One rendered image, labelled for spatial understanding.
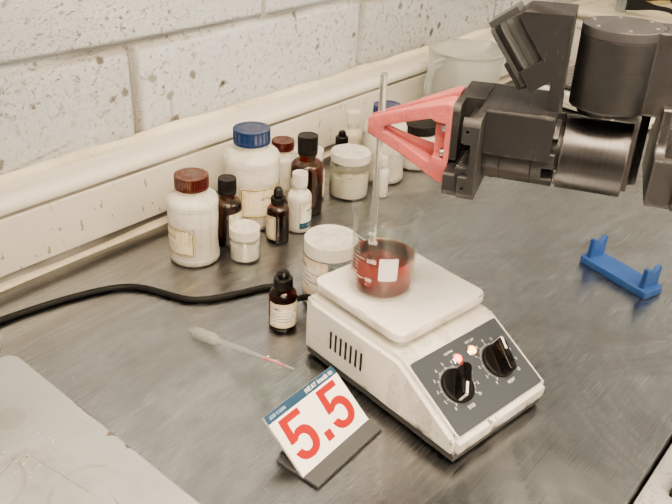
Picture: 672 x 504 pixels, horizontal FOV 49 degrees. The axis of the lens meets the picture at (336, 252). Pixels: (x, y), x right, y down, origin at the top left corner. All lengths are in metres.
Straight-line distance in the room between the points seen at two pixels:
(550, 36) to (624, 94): 0.07
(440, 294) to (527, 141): 0.20
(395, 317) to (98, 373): 0.29
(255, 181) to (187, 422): 0.36
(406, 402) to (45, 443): 0.30
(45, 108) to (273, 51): 0.36
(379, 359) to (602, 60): 0.31
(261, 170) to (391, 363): 0.37
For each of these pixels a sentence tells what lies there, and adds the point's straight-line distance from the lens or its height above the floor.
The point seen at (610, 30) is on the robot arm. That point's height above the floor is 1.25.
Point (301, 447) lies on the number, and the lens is 0.64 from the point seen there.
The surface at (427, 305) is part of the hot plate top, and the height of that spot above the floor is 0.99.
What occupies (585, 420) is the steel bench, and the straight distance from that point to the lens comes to 0.74.
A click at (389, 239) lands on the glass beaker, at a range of 0.65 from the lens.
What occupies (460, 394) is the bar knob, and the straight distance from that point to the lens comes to 0.65.
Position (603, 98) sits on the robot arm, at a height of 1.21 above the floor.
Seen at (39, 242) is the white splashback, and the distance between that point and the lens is 0.90.
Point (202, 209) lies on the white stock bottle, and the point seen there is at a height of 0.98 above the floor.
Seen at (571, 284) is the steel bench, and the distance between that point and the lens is 0.94.
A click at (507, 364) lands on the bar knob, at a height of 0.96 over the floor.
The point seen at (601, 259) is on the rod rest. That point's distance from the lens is 0.99.
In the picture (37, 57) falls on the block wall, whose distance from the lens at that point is 0.89.
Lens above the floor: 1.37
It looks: 30 degrees down
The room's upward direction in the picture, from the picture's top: 3 degrees clockwise
